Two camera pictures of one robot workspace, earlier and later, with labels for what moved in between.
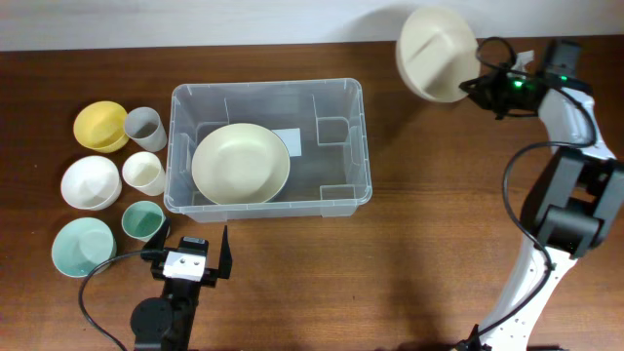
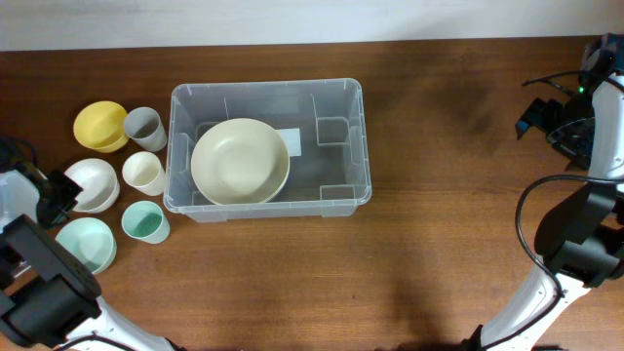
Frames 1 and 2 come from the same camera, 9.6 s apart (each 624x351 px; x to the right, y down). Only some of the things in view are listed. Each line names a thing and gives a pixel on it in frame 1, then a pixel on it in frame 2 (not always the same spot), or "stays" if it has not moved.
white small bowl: x=91 y=182 stays
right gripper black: x=486 y=91 -> x=538 y=114
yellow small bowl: x=102 y=126 stays
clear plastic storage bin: x=321 y=122 stays
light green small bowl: x=80 y=245 stays
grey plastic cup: x=144 y=127 stays
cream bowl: x=437 y=50 -> x=239 y=162
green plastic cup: x=141 y=219 stays
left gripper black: x=209 y=277 -> x=54 y=217
